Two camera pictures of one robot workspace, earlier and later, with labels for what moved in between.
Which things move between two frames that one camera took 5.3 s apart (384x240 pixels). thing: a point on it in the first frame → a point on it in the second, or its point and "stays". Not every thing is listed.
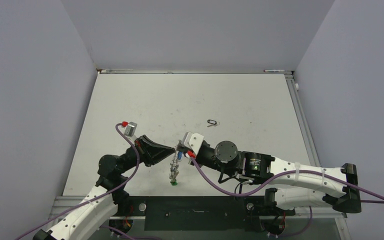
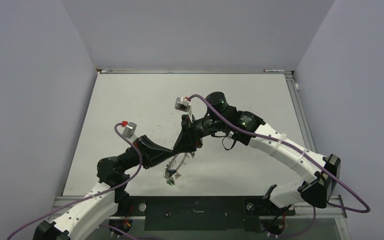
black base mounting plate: (200, 212) stays
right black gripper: (193, 156) → (189, 139)
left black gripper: (151, 152) stays
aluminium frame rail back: (113, 71) stays
